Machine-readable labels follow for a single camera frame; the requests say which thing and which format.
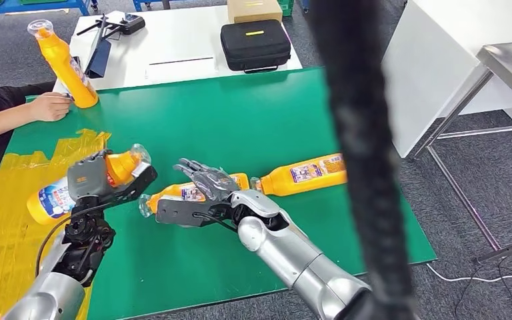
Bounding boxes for orange bottle with clear cap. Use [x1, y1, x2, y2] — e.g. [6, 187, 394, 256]
[138, 172, 251, 219]
[26, 143, 152, 225]
[250, 153, 349, 198]
[27, 19, 99, 109]

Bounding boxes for blue rack frame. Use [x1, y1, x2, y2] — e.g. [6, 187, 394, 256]
[0, 0, 93, 19]

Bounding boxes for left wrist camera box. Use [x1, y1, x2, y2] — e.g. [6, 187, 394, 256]
[101, 161, 159, 209]

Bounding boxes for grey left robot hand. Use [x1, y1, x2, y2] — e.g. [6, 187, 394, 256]
[67, 150, 115, 203]

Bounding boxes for white table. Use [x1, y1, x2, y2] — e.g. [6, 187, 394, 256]
[53, 6, 303, 95]

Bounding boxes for black hanging braided cable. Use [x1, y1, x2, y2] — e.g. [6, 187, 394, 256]
[309, 0, 418, 320]

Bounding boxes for green table mat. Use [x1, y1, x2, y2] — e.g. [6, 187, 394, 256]
[4, 67, 438, 320]

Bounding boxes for tablet with blue cover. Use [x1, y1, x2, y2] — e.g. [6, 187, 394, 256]
[83, 14, 113, 79]

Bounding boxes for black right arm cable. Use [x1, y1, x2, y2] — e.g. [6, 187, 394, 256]
[191, 211, 239, 233]

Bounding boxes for black remote controller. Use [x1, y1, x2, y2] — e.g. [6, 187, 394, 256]
[76, 13, 147, 37]

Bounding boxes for cardboard box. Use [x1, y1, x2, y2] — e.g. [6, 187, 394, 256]
[227, 0, 283, 24]

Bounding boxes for black carrying case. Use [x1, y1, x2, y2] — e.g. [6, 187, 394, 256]
[219, 19, 292, 74]

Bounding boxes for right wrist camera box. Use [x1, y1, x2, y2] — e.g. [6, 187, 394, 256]
[155, 195, 235, 229]

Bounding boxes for person's hand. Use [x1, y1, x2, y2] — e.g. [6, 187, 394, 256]
[28, 91, 73, 123]

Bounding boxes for thin black rod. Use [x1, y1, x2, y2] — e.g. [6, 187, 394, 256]
[149, 56, 215, 66]

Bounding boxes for white floor cable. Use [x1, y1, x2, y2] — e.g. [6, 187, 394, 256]
[425, 247, 512, 283]

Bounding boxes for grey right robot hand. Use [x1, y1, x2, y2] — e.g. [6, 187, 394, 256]
[173, 158, 242, 204]

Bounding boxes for white cabinet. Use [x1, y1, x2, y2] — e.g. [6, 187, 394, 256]
[381, 0, 512, 159]

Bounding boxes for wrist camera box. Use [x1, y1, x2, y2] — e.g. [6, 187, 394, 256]
[155, 195, 235, 229]
[101, 161, 159, 209]

